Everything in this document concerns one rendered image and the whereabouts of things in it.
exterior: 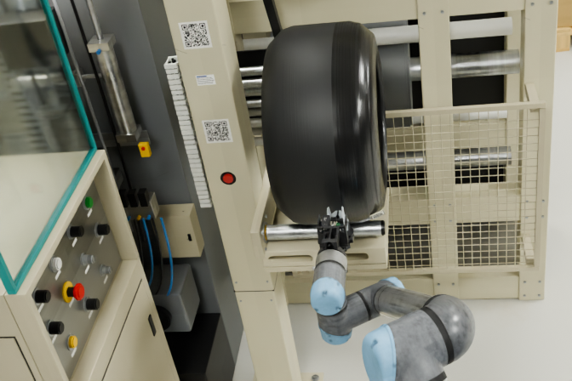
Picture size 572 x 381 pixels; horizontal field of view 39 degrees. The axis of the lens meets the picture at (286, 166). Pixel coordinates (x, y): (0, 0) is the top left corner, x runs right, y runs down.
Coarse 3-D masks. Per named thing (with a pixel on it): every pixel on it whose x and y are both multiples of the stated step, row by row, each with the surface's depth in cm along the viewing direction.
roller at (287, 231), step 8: (288, 224) 229; (296, 224) 229; (352, 224) 225; (360, 224) 224; (368, 224) 224; (376, 224) 223; (384, 224) 223; (272, 232) 228; (280, 232) 228; (288, 232) 227; (296, 232) 227; (304, 232) 227; (312, 232) 226; (360, 232) 224; (368, 232) 224; (376, 232) 223; (384, 232) 223
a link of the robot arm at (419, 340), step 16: (400, 320) 149; (416, 320) 148; (432, 320) 148; (368, 336) 148; (384, 336) 146; (400, 336) 146; (416, 336) 146; (432, 336) 146; (448, 336) 146; (368, 352) 148; (384, 352) 144; (400, 352) 144; (416, 352) 144; (432, 352) 145; (448, 352) 147; (368, 368) 151; (384, 368) 143; (400, 368) 144; (416, 368) 144; (432, 368) 145
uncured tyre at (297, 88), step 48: (288, 48) 205; (336, 48) 201; (288, 96) 198; (336, 96) 196; (384, 96) 238; (288, 144) 198; (336, 144) 196; (384, 144) 239; (288, 192) 205; (336, 192) 203; (384, 192) 216
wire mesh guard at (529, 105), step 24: (528, 120) 253; (480, 168) 266; (408, 192) 274; (432, 192) 274; (480, 216) 277; (528, 216) 274; (432, 240) 285; (480, 240) 282; (432, 264) 292; (456, 264) 291; (480, 264) 289; (528, 264) 287
